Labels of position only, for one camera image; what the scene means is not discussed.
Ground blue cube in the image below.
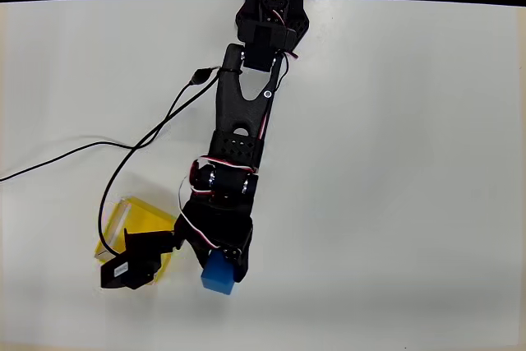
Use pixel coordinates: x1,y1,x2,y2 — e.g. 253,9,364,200
200,249,236,297

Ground yellow square tray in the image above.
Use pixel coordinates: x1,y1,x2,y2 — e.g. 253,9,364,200
94,196,178,285

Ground black webcam on bracket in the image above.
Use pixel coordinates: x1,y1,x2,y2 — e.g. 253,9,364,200
99,230,184,291

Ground black webcam cable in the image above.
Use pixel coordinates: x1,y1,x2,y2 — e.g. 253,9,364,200
96,69,225,257

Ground long black table cable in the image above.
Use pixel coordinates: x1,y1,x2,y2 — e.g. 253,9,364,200
0,67,221,182

